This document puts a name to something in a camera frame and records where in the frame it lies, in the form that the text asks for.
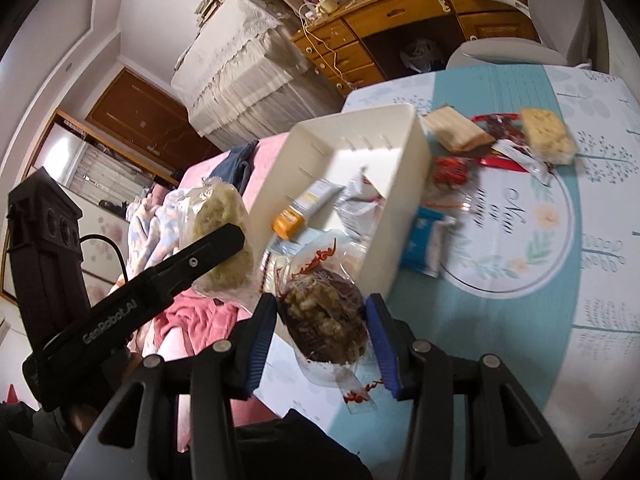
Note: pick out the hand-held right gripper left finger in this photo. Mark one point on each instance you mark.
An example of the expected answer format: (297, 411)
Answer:
(260, 345)

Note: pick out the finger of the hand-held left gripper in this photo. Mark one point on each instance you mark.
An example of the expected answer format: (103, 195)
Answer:
(200, 260)

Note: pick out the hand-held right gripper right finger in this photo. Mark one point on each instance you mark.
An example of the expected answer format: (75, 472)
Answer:
(385, 345)

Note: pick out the pale noodle cake packet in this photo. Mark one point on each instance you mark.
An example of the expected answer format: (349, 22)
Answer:
(220, 210)

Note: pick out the clear nut bar packet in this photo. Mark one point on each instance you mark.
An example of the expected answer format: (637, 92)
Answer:
(325, 320)

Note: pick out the orange snack packet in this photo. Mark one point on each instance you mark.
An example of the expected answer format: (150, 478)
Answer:
(295, 217)

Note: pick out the blue white snack packet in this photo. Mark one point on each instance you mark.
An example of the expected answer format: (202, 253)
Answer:
(422, 240)

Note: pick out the red white snack packet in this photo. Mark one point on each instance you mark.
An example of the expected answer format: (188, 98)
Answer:
(360, 205)

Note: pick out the red candy packet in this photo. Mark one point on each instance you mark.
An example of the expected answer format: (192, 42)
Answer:
(452, 170)

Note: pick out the white plastic storage box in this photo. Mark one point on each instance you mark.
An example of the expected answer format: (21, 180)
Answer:
(350, 130)

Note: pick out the wafer biscuit packet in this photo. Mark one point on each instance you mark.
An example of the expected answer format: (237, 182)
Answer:
(455, 130)

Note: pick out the white snack sachet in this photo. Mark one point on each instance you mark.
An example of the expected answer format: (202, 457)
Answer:
(520, 155)

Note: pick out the dark red snack packet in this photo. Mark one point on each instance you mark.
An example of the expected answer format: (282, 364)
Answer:
(500, 125)

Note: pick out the yellow cake packet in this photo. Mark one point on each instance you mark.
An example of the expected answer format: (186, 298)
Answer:
(547, 135)

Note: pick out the pink blanket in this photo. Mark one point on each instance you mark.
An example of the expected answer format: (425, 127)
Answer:
(200, 315)

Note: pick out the white fleece garment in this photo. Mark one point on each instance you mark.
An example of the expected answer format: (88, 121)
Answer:
(150, 230)

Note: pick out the blue jeans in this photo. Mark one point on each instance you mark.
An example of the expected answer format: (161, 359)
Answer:
(237, 165)

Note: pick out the tree print tablecloth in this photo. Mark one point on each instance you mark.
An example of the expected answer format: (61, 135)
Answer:
(500, 335)

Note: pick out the brown wooden door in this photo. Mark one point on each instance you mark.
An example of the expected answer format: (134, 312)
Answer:
(140, 125)

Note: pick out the lace cloth covered furniture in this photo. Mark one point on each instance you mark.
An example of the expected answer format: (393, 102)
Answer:
(240, 60)

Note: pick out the stack of flat books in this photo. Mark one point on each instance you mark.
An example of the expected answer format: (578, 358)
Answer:
(206, 12)

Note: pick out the beige mug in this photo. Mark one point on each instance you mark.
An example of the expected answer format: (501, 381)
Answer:
(325, 6)

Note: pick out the black trash bag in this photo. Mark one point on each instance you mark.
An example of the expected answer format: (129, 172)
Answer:
(420, 55)

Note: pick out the grey office chair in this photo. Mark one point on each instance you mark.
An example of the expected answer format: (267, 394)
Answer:
(500, 52)

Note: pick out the wooden desk with drawers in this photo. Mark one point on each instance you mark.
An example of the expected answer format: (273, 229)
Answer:
(400, 10)

